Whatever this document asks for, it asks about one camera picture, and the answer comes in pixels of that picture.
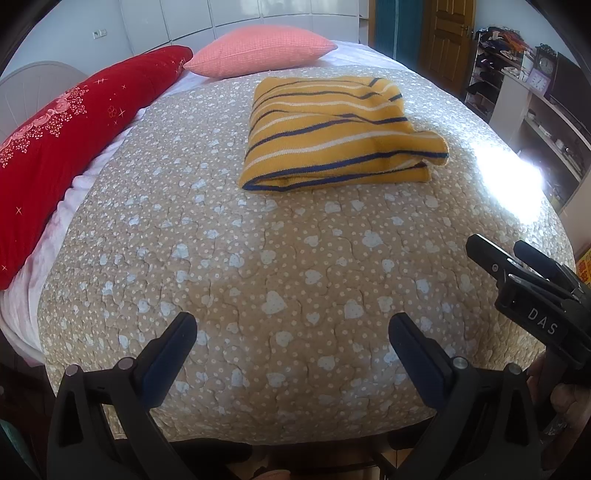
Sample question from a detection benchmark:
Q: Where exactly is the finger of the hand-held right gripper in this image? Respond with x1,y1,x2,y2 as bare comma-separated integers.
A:
513,240,578,289
465,234,514,283

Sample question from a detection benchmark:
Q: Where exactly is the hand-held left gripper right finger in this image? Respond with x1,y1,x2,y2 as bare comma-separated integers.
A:
388,312,543,480

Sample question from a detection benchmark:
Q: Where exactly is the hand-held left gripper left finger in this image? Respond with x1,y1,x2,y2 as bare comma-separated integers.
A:
46,311,199,480

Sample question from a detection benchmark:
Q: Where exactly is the yellow striped knit sweater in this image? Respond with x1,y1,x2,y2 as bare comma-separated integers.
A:
238,76,450,192

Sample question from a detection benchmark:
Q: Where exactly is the person's right hand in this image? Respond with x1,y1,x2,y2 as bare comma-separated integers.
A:
526,353,591,437

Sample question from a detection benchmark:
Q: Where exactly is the yellow red printed box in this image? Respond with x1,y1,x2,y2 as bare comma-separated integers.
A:
575,244,591,283

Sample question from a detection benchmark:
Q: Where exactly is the beige heart-print quilt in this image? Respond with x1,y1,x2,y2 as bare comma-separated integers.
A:
37,65,577,446

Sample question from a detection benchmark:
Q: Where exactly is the white shelf unit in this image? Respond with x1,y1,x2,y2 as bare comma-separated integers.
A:
489,71,591,217

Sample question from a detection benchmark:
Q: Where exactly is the black television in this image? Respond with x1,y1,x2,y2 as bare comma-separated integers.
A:
547,52,591,148

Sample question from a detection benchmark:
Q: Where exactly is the white bed sheet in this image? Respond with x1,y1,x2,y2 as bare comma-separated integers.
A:
0,41,402,367

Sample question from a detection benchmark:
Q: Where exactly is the purple square clock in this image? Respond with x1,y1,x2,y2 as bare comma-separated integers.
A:
526,68,552,92

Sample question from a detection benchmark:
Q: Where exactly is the cluttered shoe rack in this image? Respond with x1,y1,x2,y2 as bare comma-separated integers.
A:
464,27,536,118

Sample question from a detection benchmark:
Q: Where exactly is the black mantel clock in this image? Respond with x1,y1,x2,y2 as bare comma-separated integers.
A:
533,44,559,78

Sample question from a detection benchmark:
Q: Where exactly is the brown wooden door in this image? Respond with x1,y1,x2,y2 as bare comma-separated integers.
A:
418,0,476,97

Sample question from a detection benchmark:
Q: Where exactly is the red floral pillow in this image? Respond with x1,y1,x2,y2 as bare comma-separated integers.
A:
0,45,194,291

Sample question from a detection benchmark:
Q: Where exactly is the teal panel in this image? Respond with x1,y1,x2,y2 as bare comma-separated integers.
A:
375,0,423,63

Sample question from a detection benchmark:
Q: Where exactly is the pink ribbed pillow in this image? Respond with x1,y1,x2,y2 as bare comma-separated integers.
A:
183,25,337,78

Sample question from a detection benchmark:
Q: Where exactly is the white headboard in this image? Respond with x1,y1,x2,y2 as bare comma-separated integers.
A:
0,61,93,125

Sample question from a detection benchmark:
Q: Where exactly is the white wardrobe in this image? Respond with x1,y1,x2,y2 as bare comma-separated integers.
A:
117,0,370,44

